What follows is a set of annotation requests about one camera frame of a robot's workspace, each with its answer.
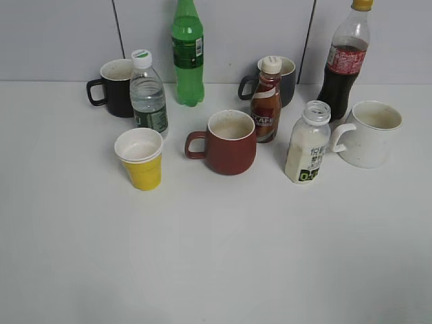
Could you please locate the dark grey ceramic mug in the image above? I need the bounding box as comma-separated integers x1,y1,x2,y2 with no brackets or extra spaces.
238,56,296,108

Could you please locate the milk bottle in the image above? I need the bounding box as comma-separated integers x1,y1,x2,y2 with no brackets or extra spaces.
285,101,331,184

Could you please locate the red ceramic mug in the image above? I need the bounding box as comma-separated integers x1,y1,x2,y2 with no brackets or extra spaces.
184,109,257,176

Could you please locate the green soda bottle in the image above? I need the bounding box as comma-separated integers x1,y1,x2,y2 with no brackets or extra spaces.
171,0,205,107

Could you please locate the clear water bottle green label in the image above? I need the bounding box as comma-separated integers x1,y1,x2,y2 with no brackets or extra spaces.
130,49,169,138

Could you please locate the black ceramic mug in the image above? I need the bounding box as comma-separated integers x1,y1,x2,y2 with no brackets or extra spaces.
86,59,134,118

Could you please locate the white ceramic mug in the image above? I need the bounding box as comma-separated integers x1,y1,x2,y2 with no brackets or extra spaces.
329,101,403,169

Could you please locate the cola bottle yellow cap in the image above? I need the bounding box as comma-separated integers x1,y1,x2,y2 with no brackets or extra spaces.
317,0,373,122

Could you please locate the brown coffee drink bottle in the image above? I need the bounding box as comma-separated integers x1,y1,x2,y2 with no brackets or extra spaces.
250,56,281,143

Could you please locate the yellow paper cup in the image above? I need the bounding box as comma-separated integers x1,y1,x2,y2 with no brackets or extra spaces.
114,128,163,190

